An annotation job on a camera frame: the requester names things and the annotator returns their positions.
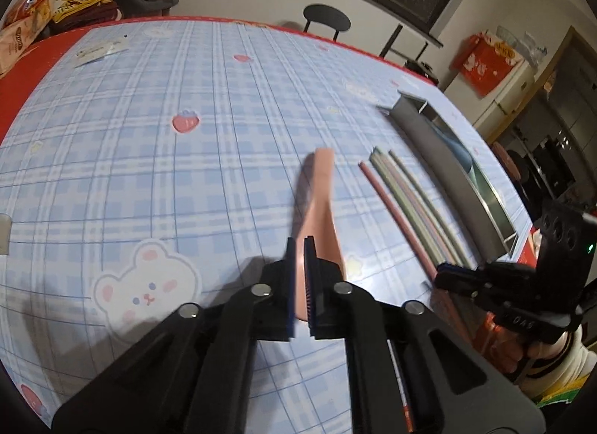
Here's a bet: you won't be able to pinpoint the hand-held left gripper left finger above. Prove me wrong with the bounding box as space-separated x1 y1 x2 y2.
51 237 299 434

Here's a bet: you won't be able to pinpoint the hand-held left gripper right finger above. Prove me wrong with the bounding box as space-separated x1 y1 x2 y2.
303 236 546 434

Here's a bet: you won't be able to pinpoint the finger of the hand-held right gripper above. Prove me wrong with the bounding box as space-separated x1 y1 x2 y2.
436 262 501 282
434 274 502 305

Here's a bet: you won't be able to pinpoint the green chopstick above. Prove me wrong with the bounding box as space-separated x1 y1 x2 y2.
388 150 472 269

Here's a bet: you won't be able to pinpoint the metal utensil tray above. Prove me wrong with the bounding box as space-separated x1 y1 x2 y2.
375 93 519 260

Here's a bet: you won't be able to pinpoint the pink spoon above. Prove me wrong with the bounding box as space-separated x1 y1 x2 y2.
290 147 348 323

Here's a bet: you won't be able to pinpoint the blue spoon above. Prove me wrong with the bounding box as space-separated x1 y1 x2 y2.
431 119 474 174

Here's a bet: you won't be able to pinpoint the person's right hand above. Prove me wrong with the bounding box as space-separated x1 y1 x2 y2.
501 336 560 386

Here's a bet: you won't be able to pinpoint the clear plastic containers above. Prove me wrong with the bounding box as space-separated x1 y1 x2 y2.
494 26 548 66

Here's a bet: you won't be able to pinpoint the rice cooker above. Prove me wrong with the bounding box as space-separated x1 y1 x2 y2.
403 59 441 86

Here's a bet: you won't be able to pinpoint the black metal rack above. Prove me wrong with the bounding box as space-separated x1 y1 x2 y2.
379 24 430 62

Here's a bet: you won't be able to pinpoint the black round stool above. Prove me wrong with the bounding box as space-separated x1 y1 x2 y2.
303 4 351 43

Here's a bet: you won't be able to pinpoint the white paper tag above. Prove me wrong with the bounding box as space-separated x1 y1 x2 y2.
75 47 110 66

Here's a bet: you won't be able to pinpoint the red tablecloth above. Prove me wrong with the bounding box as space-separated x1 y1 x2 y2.
0 15 544 434

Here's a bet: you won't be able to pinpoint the maroon garment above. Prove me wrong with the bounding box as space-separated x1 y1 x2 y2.
47 0 123 36

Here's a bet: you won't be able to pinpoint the orange snack bag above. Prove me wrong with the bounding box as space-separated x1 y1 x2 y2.
2 0 63 27

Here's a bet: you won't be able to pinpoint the wooden door frame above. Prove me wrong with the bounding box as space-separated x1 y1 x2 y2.
490 26 597 146

